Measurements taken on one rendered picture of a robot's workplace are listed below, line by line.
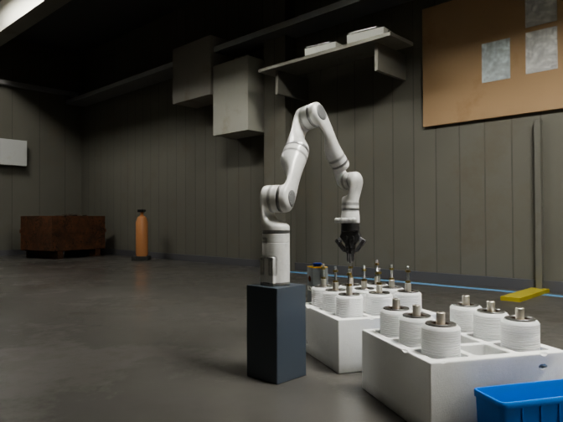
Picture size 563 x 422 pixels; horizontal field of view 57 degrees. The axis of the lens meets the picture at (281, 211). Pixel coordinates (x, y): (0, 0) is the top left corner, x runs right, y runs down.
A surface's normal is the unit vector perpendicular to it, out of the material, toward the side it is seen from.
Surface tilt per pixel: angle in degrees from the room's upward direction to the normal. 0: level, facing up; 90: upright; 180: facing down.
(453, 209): 90
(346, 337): 90
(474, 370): 90
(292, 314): 90
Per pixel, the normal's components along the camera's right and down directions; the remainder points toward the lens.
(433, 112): -0.69, -0.01
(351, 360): 0.31, -0.02
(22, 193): 0.73, -0.01
